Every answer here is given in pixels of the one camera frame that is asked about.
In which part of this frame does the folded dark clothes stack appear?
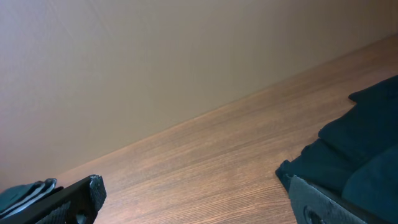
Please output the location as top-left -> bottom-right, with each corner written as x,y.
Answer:
1,178 -> 63,219

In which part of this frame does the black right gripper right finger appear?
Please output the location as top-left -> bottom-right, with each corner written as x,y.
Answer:
289,175 -> 389,224

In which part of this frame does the dark clothes pile right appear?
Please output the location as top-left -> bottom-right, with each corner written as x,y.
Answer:
275,77 -> 397,223

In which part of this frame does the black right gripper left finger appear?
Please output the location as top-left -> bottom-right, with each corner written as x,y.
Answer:
1,175 -> 106,224

